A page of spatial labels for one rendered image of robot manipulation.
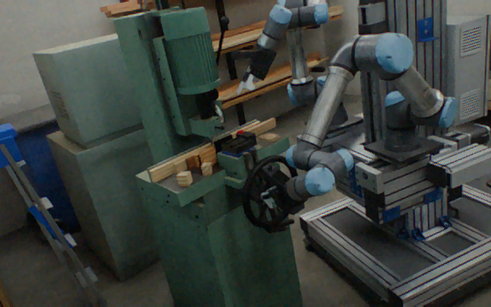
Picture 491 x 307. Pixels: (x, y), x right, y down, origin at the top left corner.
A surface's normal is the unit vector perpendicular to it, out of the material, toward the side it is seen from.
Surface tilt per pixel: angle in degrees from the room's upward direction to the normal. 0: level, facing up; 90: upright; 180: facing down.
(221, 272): 90
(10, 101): 90
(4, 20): 90
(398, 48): 85
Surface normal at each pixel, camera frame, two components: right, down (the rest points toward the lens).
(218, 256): 0.64, 0.18
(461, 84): 0.39, 0.28
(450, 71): -0.90, 0.30
